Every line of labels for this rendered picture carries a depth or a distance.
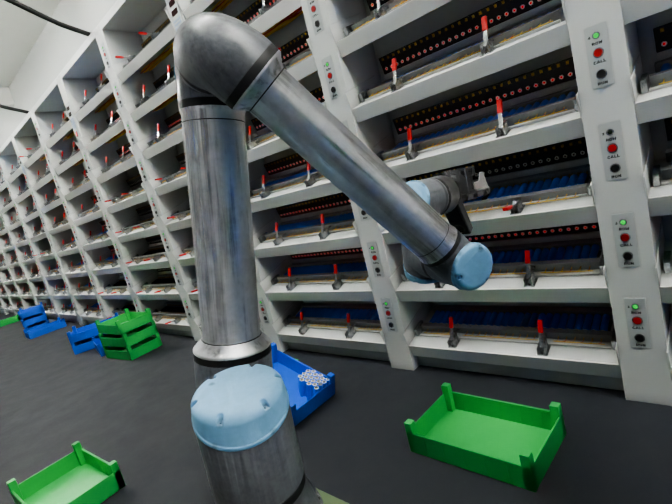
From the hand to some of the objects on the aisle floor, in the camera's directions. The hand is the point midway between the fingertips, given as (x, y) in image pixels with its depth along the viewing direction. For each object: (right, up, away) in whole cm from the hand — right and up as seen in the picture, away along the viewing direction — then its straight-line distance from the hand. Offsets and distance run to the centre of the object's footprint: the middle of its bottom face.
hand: (480, 192), depth 116 cm
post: (+41, -49, -8) cm, 65 cm away
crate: (-57, -63, +30) cm, 90 cm away
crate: (-4, -62, -14) cm, 64 cm away
